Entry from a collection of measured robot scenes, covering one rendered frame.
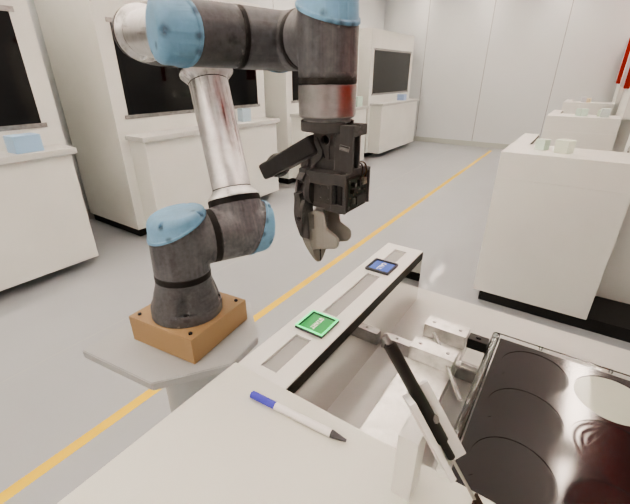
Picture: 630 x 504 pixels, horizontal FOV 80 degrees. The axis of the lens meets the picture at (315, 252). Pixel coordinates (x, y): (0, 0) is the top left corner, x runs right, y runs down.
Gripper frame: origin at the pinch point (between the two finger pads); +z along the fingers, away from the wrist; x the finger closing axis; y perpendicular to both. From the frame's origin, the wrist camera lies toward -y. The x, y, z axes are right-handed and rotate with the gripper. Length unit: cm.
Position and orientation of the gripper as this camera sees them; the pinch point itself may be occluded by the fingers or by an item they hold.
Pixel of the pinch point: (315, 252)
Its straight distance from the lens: 59.8
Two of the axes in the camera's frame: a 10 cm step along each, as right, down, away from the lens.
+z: 0.0, 9.1, 4.2
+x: 5.6, -3.5, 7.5
